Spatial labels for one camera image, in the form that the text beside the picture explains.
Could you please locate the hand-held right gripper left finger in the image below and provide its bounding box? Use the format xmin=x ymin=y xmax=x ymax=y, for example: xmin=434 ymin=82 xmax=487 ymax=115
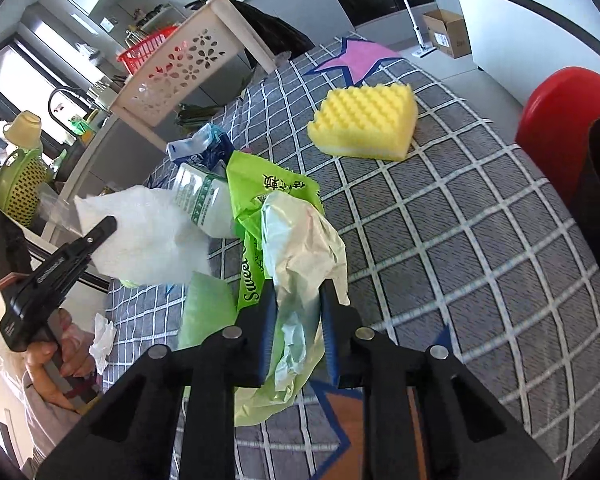
xmin=35 ymin=280 xmax=281 ymax=480

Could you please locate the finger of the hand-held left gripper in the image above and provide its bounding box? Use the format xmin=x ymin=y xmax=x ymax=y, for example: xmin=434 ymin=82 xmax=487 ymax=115
xmin=55 ymin=215 xmax=118 ymax=263

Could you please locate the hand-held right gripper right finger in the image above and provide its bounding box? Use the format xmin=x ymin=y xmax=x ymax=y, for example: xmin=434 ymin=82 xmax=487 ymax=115
xmin=320 ymin=277 xmax=563 ymax=480

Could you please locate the white paper towel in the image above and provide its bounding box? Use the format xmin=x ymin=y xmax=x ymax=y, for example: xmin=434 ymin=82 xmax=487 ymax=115
xmin=74 ymin=185 xmax=212 ymax=287

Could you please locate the white tissue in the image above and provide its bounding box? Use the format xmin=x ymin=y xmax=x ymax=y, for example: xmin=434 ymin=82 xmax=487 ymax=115
xmin=89 ymin=312 xmax=117 ymax=376

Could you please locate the pale green plastic bag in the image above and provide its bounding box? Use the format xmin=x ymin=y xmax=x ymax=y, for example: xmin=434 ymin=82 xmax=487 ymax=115
xmin=260 ymin=192 xmax=351 ymax=393

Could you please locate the white pack with green print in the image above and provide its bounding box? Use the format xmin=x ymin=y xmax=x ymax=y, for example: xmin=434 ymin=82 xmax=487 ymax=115
xmin=172 ymin=162 xmax=238 ymax=238

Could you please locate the blue and white packet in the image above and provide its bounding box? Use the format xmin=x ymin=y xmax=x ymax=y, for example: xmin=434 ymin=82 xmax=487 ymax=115
xmin=166 ymin=124 xmax=236 ymax=171

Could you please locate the bright green snack bag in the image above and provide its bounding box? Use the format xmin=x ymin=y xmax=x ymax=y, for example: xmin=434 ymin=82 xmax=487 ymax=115
xmin=227 ymin=151 xmax=331 ymax=427

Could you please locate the yellow wavy sponge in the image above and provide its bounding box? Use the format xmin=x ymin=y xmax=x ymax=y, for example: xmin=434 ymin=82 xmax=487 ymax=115
xmin=307 ymin=84 xmax=420 ymax=162

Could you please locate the person's left hand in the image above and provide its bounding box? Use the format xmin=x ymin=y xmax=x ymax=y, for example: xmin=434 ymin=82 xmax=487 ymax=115
xmin=24 ymin=307 xmax=98 ymax=401

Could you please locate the green perforated colander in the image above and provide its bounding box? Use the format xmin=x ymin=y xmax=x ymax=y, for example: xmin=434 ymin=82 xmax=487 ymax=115
xmin=0 ymin=147 xmax=53 ymax=228

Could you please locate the pale yellow plastic cup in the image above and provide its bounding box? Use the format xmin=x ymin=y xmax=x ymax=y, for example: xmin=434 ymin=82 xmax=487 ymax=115
xmin=2 ymin=110 xmax=43 ymax=148

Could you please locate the black kitchen faucet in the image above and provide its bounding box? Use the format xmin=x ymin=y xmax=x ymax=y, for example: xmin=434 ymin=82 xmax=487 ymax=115
xmin=47 ymin=87 xmax=98 ymax=133

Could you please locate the red plastic basket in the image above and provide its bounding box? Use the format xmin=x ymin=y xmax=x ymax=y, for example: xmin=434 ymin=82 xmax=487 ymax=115
xmin=117 ymin=25 xmax=181 ymax=76

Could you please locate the beige flower cutout chair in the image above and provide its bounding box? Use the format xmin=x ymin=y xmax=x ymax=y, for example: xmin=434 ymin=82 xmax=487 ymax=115
xmin=107 ymin=0 xmax=281 ymax=153

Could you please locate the spice rack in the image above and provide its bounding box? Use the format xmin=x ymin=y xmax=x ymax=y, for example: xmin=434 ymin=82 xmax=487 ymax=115
xmin=130 ymin=5 xmax=173 ymax=28

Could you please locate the black jacket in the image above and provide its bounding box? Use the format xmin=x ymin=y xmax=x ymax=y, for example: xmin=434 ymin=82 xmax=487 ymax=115
xmin=230 ymin=0 xmax=316 ymax=61

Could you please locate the red plastic stool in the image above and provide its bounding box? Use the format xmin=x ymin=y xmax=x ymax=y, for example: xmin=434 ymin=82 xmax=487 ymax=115
xmin=515 ymin=66 xmax=600 ymax=206

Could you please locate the cardboard box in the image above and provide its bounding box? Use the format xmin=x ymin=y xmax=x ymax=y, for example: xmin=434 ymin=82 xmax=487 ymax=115
xmin=421 ymin=9 xmax=471 ymax=59

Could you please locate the white refrigerator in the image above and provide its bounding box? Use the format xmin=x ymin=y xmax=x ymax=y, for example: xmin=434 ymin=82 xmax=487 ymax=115
xmin=442 ymin=0 xmax=600 ymax=111

